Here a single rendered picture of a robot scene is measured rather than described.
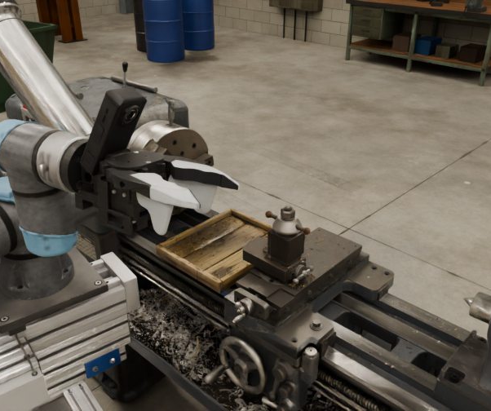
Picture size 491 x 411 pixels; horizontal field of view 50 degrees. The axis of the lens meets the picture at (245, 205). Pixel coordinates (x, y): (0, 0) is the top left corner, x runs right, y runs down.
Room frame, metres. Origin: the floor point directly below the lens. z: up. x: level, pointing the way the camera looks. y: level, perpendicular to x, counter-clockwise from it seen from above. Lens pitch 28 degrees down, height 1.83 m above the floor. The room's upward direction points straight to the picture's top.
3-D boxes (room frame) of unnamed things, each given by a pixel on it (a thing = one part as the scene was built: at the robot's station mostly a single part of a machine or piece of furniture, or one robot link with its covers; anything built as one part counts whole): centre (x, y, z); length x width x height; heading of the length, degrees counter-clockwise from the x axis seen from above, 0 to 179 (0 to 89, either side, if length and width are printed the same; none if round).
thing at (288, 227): (1.20, -0.11, 1.13); 0.08 x 0.08 x 0.03
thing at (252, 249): (1.22, -0.09, 0.99); 0.20 x 0.10 x 0.05; 47
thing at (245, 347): (1.07, -0.04, 0.75); 0.27 x 0.10 x 0.23; 47
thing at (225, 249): (1.47, 0.06, 0.89); 0.36 x 0.30 x 0.04; 137
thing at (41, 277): (0.91, 0.45, 1.21); 0.15 x 0.15 x 0.10
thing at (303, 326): (1.22, -0.20, 0.90); 0.47 x 0.30 x 0.06; 137
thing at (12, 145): (0.66, 0.29, 1.56); 0.11 x 0.08 x 0.09; 58
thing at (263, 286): (1.24, -0.16, 0.95); 0.43 x 0.17 x 0.05; 137
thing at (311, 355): (0.98, -0.16, 0.84); 0.04 x 0.04 x 0.10; 47
